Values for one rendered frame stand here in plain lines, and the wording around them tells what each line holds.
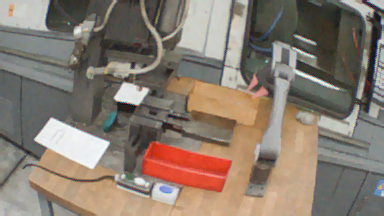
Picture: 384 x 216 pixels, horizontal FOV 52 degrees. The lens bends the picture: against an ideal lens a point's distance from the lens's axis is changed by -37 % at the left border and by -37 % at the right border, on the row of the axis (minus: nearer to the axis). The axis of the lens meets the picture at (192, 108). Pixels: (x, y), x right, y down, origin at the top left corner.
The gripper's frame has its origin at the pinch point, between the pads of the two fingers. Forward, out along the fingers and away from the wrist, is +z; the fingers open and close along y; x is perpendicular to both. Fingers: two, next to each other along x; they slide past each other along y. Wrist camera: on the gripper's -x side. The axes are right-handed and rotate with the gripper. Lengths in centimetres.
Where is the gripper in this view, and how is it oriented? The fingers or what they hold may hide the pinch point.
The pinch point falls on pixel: (250, 93)
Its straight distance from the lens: 215.0
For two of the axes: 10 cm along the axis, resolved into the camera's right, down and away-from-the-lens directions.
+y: -7.0, -7.0, -1.4
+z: -6.8, 6.1, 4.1
